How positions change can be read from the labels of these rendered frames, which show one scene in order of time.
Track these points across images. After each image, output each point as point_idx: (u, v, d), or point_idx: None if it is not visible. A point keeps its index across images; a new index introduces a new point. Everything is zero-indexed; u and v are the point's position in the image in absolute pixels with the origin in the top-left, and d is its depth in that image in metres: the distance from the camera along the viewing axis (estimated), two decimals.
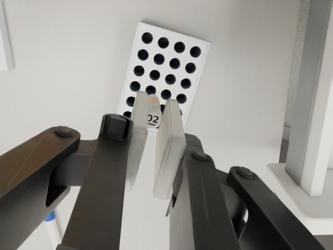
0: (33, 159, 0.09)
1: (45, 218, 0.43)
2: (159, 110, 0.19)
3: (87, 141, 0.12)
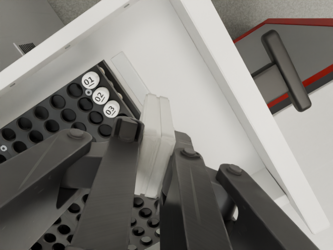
0: (45, 161, 0.09)
1: None
2: (98, 88, 0.25)
3: (99, 143, 0.12)
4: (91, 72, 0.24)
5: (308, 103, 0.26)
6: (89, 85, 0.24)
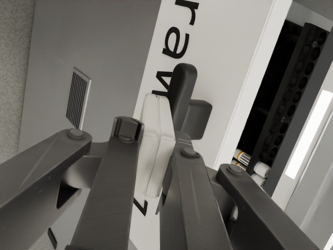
0: (45, 161, 0.09)
1: None
2: None
3: (98, 143, 0.12)
4: None
5: (178, 65, 0.18)
6: None
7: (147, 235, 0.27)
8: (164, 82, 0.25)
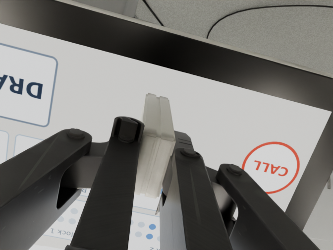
0: (45, 161, 0.09)
1: None
2: None
3: (99, 143, 0.12)
4: None
5: None
6: None
7: None
8: None
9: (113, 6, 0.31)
